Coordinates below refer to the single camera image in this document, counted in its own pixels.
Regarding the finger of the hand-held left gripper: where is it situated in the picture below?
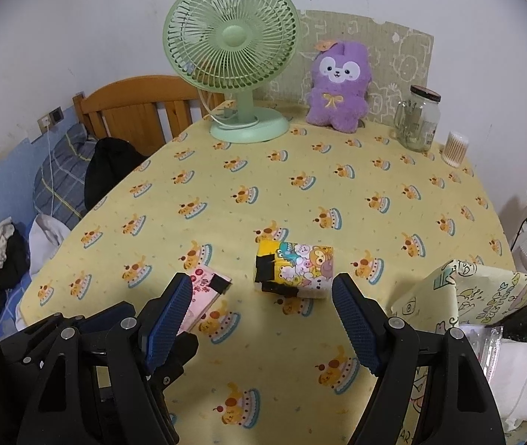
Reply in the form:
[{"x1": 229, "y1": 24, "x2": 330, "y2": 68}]
[
  {"x1": 0, "y1": 302, "x2": 137, "y2": 381},
  {"x1": 152, "y1": 334, "x2": 199, "y2": 388}
]

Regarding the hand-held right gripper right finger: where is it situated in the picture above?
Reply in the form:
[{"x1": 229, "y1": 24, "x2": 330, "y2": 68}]
[{"x1": 332, "y1": 273, "x2": 508, "y2": 445}]

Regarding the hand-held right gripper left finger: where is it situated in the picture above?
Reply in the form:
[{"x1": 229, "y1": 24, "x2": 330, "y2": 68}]
[{"x1": 15, "y1": 273, "x2": 194, "y2": 445}]

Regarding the cartoon printed tissue pack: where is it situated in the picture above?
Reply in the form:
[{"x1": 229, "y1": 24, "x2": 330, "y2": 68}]
[{"x1": 253, "y1": 237, "x2": 336, "y2": 301}]

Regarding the yellow printed storage box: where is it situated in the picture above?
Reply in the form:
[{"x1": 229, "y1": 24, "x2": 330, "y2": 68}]
[{"x1": 391, "y1": 260, "x2": 527, "y2": 445}]

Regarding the white tissue pack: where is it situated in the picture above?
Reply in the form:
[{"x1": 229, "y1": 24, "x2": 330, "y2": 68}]
[{"x1": 491, "y1": 336, "x2": 527, "y2": 432}]

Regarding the pink packet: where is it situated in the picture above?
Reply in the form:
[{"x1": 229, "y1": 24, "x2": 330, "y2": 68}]
[{"x1": 181, "y1": 263, "x2": 233, "y2": 334}]

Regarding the pile of dark clothes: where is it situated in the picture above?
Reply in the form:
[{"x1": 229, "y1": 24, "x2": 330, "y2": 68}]
[{"x1": 0, "y1": 218, "x2": 30, "y2": 288}]

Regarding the white cloth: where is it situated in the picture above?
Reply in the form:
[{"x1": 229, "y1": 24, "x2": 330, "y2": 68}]
[{"x1": 27, "y1": 214, "x2": 72, "y2": 279}]

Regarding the yellow printed tablecloth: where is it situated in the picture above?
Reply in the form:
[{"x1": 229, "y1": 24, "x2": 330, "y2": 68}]
[{"x1": 19, "y1": 99, "x2": 517, "y2": 445}]

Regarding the black cloth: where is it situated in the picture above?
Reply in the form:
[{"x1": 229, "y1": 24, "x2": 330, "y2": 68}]
[{"x1": 84, "y1": 136, "x2": 148, "y2": 211}]

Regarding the blue plaid pillow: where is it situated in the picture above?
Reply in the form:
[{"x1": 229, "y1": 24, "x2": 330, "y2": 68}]
[{"x1": 34, "y1": 123, "x2": 99, "y2": 230}]

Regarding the cotton swab container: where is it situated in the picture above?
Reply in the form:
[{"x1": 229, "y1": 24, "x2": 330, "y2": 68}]
[{"x1": 444, "y1": 131, "x2": 471, "y2": 168}]

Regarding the wooden headboard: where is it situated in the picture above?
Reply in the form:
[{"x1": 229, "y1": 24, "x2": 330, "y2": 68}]
[{"x1": 72, "y1": 74, "x2": 226, "y2": 156}]

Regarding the glass jar with lid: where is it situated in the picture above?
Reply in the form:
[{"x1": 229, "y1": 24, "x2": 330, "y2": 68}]
[{"x1": 393, "y1": 84, "x2": 442, "y2": 152}]

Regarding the purple plush toy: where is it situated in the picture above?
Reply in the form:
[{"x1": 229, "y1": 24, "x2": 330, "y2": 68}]
[{"x1": 304, "y1": 39, "x2": 371, "y2": 134}]

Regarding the green printed mat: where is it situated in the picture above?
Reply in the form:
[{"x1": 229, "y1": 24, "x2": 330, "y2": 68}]
[{"x1": 256, "y1": 9, "x2": 435, "y2": 126}]

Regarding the green desk fan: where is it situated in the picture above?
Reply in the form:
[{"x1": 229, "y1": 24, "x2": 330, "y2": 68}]
[{"x1": 162, "y1": 0, "x2": 300, "y2": 144}]

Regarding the white charging cable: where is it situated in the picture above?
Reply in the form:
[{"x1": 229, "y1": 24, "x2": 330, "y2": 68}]
[{"x1": 45, "y1": 123, "x2": 68, "y2": 223}]

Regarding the wall socket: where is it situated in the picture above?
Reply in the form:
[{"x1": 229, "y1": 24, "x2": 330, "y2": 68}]
[{"x1": 37, "y1": 106, "x2": 65, "y2": 133}]

